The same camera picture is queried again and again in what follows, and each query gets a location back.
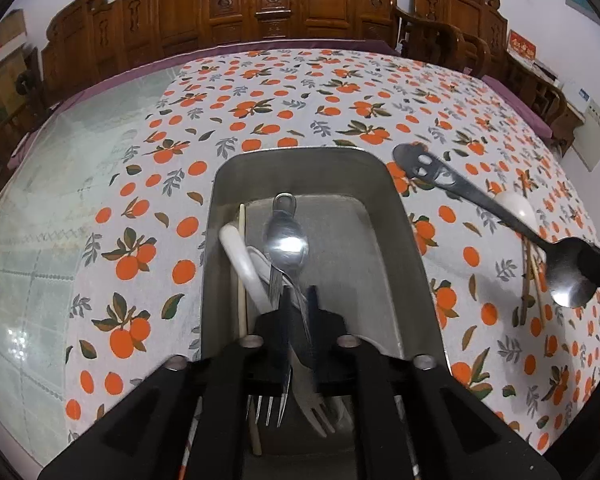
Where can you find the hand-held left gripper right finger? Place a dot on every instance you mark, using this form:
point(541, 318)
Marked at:
point(327, 330)

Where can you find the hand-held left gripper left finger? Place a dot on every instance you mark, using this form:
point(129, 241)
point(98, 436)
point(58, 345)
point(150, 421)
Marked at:
point(272, 330)

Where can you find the brown chopstick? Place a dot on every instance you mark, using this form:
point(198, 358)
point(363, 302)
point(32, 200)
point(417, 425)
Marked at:
point(539, 305)
point(525, 285)

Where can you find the metal fork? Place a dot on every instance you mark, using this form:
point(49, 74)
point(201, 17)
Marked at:
point(267, 407)
point(320, 412)

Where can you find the white plastic spoon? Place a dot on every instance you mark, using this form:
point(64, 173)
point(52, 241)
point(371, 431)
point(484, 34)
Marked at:
point(237, 260)

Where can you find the white ceramic spoon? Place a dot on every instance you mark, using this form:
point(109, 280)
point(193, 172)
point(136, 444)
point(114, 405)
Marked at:
point(522, 207)

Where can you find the rectangular metal tray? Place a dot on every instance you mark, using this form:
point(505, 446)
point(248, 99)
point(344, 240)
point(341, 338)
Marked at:
point(380, 240)

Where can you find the white desktop device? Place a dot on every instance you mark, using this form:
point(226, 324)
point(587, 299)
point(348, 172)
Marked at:
point(583, 95)

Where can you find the purple armchair cushion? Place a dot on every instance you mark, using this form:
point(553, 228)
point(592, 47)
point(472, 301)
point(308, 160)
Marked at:
point(520, 102)

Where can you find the orange fruit print tablecloth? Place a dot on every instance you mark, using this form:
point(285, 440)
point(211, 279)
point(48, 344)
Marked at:
point(330, 100)

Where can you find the red desk calendar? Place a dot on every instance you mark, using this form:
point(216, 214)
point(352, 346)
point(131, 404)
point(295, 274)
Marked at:
point(522, 46)

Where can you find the carved wooden armchair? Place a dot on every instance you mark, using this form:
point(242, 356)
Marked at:
point(460, 15)

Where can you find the carved wooden sofa bench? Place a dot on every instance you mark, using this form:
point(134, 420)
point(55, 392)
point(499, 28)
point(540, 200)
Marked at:
point(230, 10)

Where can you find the cardboard boxes stack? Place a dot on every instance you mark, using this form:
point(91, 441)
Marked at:
point(10, 110)

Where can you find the black electric fan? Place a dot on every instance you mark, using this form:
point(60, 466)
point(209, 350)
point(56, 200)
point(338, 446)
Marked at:
point(26, 81)

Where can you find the beige wall cabinet panel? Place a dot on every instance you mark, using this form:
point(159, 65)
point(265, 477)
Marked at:
point(597, 135)

